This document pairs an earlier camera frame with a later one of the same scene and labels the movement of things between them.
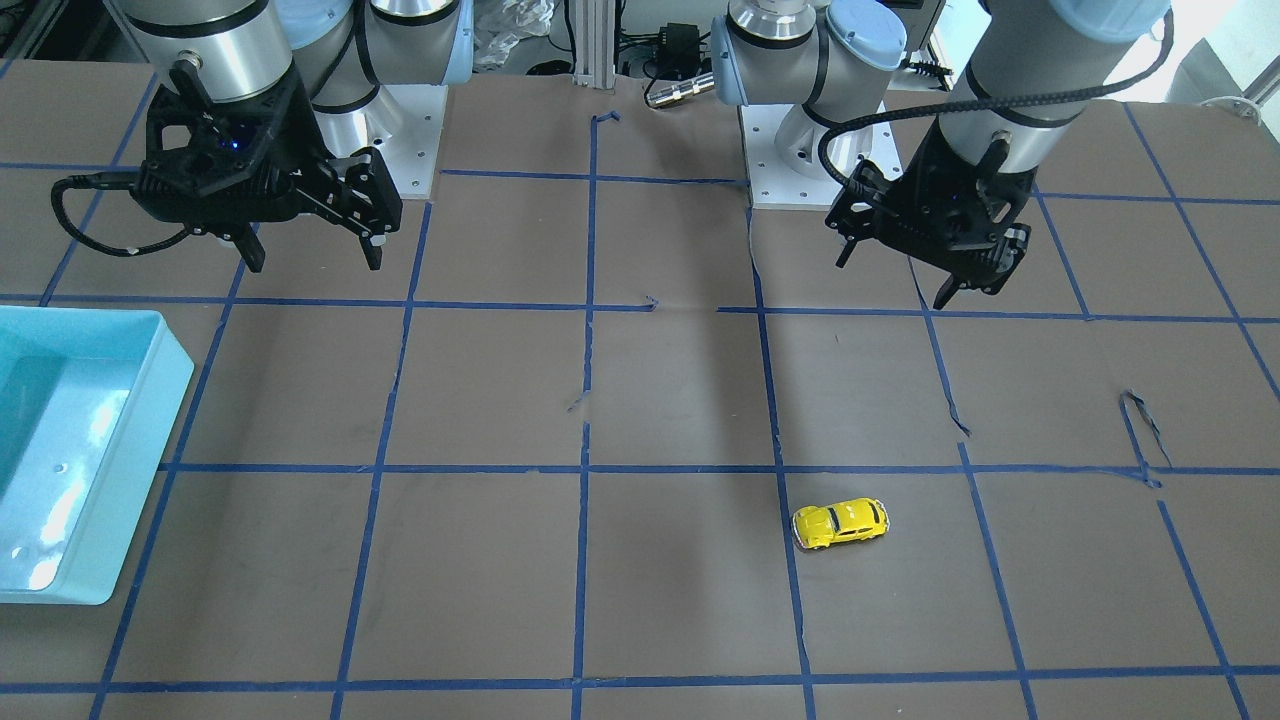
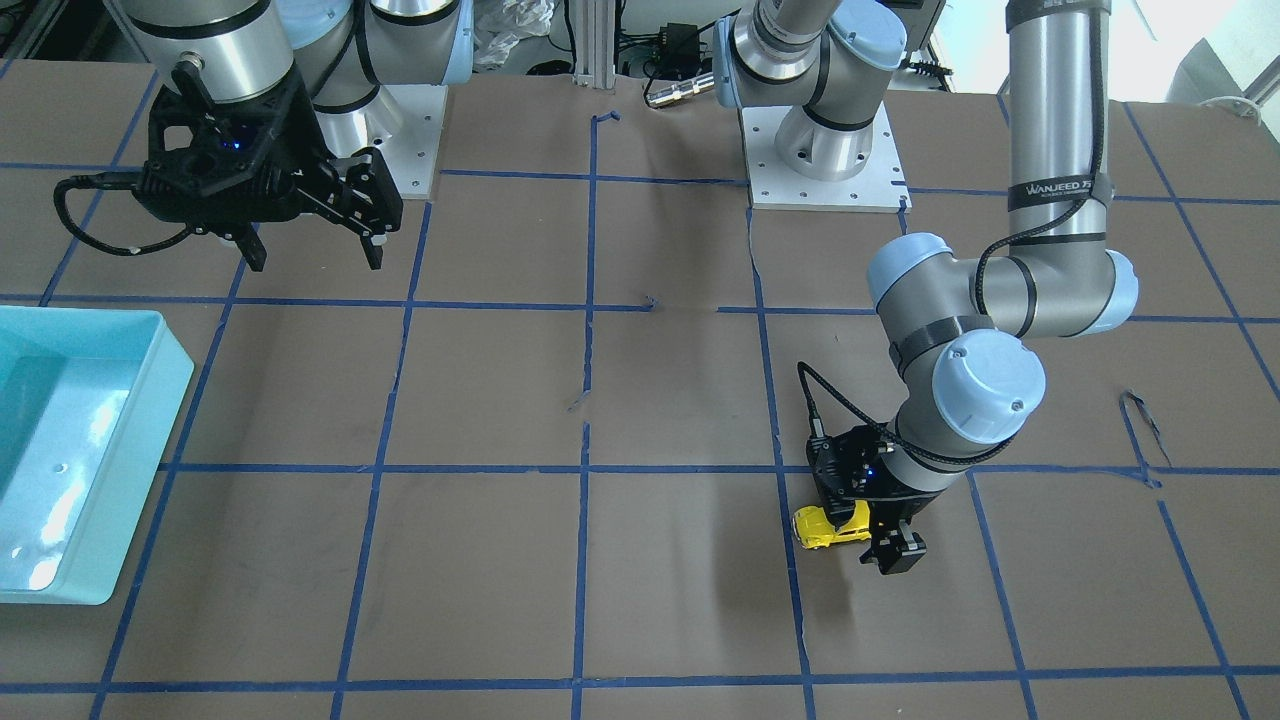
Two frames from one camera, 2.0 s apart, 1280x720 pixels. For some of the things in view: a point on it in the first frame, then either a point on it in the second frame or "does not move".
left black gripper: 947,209 to 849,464
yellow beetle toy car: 816,527 does not move
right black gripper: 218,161 does not move
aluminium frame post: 594,65 does not move
